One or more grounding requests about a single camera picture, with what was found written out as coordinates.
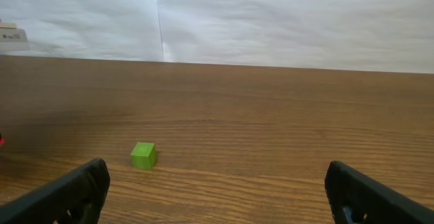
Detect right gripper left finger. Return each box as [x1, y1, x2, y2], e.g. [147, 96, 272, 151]
[0, 157, 111, 224]

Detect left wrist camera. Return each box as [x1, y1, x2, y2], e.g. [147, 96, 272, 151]
[0, 19, 31, 52]

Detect green cube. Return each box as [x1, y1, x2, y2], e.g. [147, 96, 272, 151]
[130, 141, 158, 170]

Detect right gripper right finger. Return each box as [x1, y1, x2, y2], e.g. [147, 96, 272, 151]
[324, 160, 434, 224]

